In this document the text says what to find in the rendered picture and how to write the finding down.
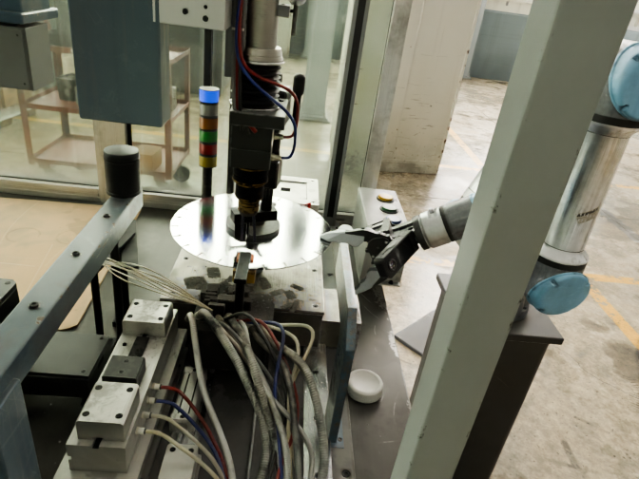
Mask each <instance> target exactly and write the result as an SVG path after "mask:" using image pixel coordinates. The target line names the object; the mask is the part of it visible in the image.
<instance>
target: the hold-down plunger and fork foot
mask: <svg viewBox="0 0 639 479"><path fill-rule="evenodd" d="M273 193H274V189H263V199H262V200H261V206H260V207H259V211H258V213H257V215H256V216H255V220H256V222H258V221H269V220H277V219H278V210H277V209H276V207H275V206H274V205H272V203H273ZM230 219H231V220H232V221H233V222H234V224H235V234H234V240H236V241H242V242H246V234H247V237H249V223H250V222H253V221H252V217H244V227H243V240H241V225H242V215H241V214H240V212H239V209H238V208H232V209H231V212H230Z"/></svg>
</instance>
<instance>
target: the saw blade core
mask: <svg viewBox="0 0 639 479"><path fill-rule="evenodd" d="M227 196H228V197H227ZM211 199H212V200H211ZM273 202H276V203H277V206H275V207H276V209H277V210H278V220H279V221H280V223H281V227H280V231H279V233H278V234H277V235H275V236H273V237H271V238H267V239H256V242H253V240H252V239H246V242H238V241H236V240H234V234H232V233H231V232H229V231H228V230H227V228H226V219H227V218H228V217H229V216H230V212H231V209H232V207H233V206H238V199H237V198H236V197H235V194H227V195H226V194H225V195H218V196H212V197H210V198H209V197H208V198H204V199H200V200H197V201H195V202H192V203H190V204H188V205H186V206H184V207H183V208H181V209H180V210H179V211H178V212H177V213H176V214H175V215H174V217H173V218H172V220H171V223H170V231H171V235H172V237H173V239H174V240H175V241H176V242H177V243H178V244H179V245H180V246H181V247H183V249H184V250H185V251H186V252H188V253H190V254H191V255H193V256H195V257H198V258H199V259H203V260H206V261H208V262H211V263H215V264H217V263H218V262H219V260H220V262H219V263H218V265H221V266H226V267H231V268H237V265H238V263H237V255H238V253H240V252H241V251H244V252H251V253H252V254H255V257H254V263H253V264H251V263H250V265H249V270H263V265H264V269H265V270H275V269H283V268H286V266H287V268H289V267H294V266H298V265H301V264H304V263H305V262H308V261H311V260H313V259H316V258H317V257H319V256H320V255H322V254H323V253H324V252H325V251H326V250H327V248H328V247H329V245H330V243H331V241H330V242H327V241H325V240H323V239H320V235H322V234H324V233H327V232H330V231H331V228H330V226H329V224H328V223H327V222H326V220H325V219H324V218H323V217H321V216H320V215H319V214H318V213H316V212H315V211H313V210H311V209H310V208H308V207H306V206H305V207H302V208H300V207H301V206H303V205H301V204H299V203H296V202H293V201H289V200H286V199H281V198H277V197H273ZM177 226H178V227H177ZM322 226H323V227H322ZM179 236H180V237H179ZM314 252H316V253H314ZM284 263H285V265H286V266H285V265H284Z"/></svg>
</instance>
